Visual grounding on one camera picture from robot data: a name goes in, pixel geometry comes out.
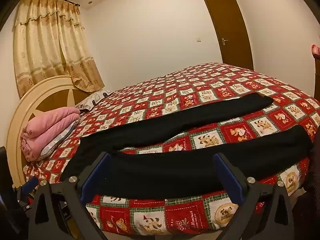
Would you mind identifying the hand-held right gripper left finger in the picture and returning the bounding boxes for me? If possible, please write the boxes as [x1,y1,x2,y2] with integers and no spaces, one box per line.
[27,151,113,240]

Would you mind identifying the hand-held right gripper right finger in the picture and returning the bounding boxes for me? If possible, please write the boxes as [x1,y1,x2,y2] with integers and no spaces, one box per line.
[212,152,297,240]

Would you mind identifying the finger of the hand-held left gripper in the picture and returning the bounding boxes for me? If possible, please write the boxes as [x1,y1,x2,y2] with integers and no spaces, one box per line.
[17,177,39,209]

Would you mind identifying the black pants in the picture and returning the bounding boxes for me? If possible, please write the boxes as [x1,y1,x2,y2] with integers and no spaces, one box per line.
[61,92,314,200]

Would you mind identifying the folded pink blanket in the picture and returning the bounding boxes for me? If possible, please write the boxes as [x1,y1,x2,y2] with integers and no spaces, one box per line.
[20,107,81,162]

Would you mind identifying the grey patterned pillow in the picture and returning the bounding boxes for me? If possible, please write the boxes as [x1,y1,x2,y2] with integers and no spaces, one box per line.
[75,90,113,112]

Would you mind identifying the person's dark maroon clothing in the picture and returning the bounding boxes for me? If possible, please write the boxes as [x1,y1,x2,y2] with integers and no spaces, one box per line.
[291,125,320,240]

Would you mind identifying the red checkered printed bed blanket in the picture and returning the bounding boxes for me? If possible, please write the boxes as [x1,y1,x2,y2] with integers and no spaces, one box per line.
[22,62,320,238]

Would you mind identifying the cream wooden headboard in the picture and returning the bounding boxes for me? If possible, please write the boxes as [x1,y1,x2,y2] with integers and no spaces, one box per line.
[5,75,93,188]

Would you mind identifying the brown wooden cabinet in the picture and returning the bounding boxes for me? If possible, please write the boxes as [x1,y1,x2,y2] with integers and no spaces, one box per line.
[312,54,320,98]

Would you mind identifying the beige patterned curtain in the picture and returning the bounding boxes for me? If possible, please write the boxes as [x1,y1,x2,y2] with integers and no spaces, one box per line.
[13,0,105,99]

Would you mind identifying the brown wooden door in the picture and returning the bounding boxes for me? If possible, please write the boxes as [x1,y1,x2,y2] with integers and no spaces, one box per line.
[202,0,255,70]

